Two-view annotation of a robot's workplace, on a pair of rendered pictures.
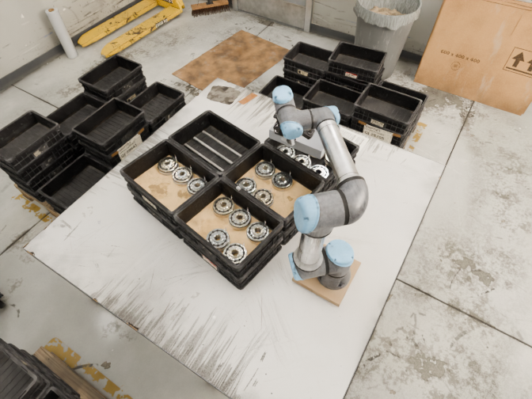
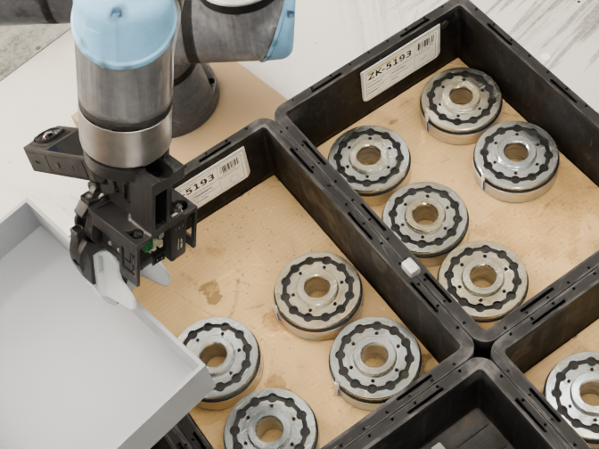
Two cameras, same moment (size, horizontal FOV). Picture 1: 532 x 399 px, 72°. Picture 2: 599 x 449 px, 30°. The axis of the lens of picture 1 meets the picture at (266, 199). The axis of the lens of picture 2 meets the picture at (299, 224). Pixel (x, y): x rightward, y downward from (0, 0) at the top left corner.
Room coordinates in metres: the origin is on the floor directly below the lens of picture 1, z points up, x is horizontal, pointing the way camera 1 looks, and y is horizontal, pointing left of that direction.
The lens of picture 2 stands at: (1.64, 0.25, 2.00)
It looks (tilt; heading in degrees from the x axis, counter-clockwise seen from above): 58 degrees down; 202
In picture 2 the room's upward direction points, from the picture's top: 11 degrees counter-clockwise
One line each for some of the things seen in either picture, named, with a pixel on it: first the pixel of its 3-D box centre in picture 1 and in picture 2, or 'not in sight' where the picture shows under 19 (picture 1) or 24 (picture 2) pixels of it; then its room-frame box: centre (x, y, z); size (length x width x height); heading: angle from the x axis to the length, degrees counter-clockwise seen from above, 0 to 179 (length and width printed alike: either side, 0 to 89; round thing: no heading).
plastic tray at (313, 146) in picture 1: (304, 131); (38, 359); (1.28, -0.19, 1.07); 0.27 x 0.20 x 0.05; 57
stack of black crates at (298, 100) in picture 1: (286, 102); not in sight; (2.51, -0.19, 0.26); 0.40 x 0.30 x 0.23; 57
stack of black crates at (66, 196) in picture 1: (82, 190); not in sight; (1.60, 1.27, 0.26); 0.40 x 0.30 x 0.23; 147
